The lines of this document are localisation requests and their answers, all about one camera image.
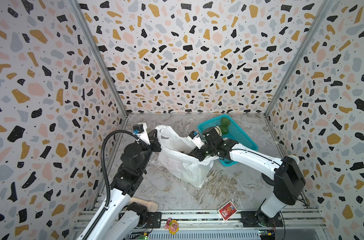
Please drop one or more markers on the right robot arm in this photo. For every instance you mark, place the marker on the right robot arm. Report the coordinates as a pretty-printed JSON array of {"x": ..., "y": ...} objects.
[{"x": 288, "y": 180}]

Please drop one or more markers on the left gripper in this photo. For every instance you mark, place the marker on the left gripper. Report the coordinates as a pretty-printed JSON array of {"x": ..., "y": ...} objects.
[{"x": 153, "y": 140}]

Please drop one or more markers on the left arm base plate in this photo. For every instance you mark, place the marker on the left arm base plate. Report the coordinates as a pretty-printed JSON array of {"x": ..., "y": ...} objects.
[{"x": 150, "y": 220}]

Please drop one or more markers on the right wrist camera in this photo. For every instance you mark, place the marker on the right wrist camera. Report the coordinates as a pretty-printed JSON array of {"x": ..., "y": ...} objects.
[{"x": 195, "y": 138}]

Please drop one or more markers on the beige wooden pestle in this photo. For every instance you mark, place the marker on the beige wooden pestle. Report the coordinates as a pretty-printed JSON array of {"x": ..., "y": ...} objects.
[{"x": 151, "y": 206}]

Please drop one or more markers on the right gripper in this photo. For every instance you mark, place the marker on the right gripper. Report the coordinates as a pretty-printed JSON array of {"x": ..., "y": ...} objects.
[{"x": 202, "y": 151}]

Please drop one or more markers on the dark green avocado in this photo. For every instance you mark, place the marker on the dark green avocado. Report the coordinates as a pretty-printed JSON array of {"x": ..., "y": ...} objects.
[{"x": 225, "y": 122}]

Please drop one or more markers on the pink yellow flower toy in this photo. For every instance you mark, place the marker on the pink yellow flower toy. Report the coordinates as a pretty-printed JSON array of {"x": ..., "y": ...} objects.
[{"x": 172, "y": 226}]

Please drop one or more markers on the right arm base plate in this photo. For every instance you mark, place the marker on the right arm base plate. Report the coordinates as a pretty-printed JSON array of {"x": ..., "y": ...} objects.
[{"x": 253, "y": 219}]

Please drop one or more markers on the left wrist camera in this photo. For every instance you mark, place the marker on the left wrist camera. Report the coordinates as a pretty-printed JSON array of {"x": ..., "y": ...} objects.
[{"x": 141, "y": 133}]

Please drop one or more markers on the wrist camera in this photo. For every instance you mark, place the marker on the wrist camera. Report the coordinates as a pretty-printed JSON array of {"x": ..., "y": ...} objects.
[
  {"x": 141, "y": 133},
  {"x": 195, "y": 138}
]

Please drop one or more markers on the aluminium rail frame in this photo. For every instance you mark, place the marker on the aluminium rail frame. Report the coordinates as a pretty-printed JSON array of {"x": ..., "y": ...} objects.
[{"x": 299, "y": 224}]

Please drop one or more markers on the teal plastic basket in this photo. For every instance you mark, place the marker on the teal plastic basket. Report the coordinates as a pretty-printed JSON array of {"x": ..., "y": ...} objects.
[{"x": 239, "y": 135}]

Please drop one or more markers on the red card pack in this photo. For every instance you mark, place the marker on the red card pack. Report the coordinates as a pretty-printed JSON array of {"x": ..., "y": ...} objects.
[{"x": 227, "y": 211}]

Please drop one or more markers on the cream cauliflower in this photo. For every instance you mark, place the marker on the cream cauliflower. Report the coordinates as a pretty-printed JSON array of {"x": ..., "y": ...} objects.
[{"x": 218, "y": 129}]

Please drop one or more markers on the white plastic bag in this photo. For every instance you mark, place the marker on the white plastic bag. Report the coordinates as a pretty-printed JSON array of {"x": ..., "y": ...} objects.
[{"x": 174, "y": 157}]

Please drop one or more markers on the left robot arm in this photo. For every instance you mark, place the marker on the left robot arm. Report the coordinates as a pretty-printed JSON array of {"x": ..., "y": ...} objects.
[{"x": 120, "y": 217}]

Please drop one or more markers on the small green vegetable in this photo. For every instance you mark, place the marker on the small green vegetable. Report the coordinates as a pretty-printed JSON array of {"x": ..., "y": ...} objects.
[{"x": 224, "y": 130}]

